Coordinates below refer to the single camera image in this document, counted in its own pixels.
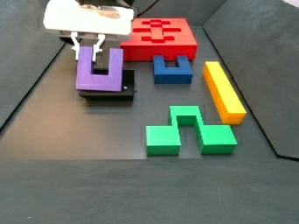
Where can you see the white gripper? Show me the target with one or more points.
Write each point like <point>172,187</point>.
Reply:
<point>90,18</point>

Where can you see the purple U-shaped block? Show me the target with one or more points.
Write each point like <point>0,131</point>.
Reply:
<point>100,82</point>

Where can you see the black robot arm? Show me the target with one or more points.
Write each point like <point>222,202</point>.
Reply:
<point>90,19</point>

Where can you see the red slotted board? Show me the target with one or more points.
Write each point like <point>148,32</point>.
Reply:
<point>159,36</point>

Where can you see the black angled fixture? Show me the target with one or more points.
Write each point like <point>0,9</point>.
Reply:
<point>126,95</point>

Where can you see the blue U-shaped block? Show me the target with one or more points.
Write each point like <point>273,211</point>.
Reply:
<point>172,74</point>

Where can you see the yellow long bar block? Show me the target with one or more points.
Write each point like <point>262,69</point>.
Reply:
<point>226,99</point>

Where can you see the green zigzag block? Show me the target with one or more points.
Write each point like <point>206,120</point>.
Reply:
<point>215,138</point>

